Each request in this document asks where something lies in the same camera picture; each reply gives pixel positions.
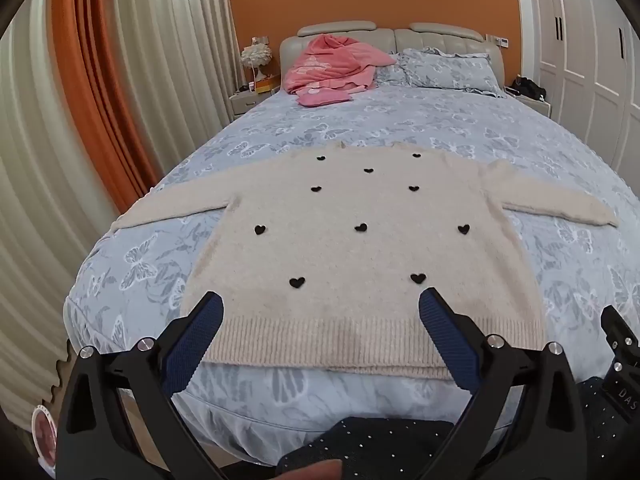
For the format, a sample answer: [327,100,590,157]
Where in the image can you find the white feather lamp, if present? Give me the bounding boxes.
[241,44,274,82]

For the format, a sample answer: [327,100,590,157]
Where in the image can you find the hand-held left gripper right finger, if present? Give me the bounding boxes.
[417,287,587,480]

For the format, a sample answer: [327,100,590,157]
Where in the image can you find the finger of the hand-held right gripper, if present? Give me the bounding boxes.
[599,304,640,366]

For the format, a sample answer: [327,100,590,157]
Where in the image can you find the grey floral pillow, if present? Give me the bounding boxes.
[375,48,506,97]

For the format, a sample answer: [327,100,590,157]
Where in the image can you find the beige nightstand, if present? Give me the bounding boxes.
[229,87,281,122]
[504,85,552,120]

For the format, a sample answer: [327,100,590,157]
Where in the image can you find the cream curtain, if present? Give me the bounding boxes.
[0,0,237,433]

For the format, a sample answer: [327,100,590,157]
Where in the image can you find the white wardrobe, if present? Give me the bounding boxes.
[514,0,640,177]

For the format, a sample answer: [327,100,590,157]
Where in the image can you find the grey butterfly bedspread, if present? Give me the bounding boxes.
[64,80,640,453]

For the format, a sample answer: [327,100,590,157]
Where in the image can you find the pink folded cloth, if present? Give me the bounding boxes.
[297,87,354,108]

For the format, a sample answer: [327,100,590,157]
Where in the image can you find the orange curtain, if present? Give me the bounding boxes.
[50,0,162,213]

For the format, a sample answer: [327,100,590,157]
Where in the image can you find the beige sweater with black hearts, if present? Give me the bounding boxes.
[112,141,621,381]

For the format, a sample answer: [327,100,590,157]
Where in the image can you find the red white round object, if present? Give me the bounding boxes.
[31,404,60,462]

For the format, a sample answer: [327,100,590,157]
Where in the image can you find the black bag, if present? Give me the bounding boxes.
[512,76,547,101]

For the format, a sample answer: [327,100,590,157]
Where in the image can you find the person's dark sparkly clothing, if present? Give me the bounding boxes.
[274,374,640,480]

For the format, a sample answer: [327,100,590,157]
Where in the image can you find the beige padded headboard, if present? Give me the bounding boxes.
[279,21,506,92]

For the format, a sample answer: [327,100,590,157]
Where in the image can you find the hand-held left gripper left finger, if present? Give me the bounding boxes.
[55,290,226,480]

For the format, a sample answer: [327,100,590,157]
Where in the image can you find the pink garment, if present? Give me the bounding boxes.
[284,35,397,97]

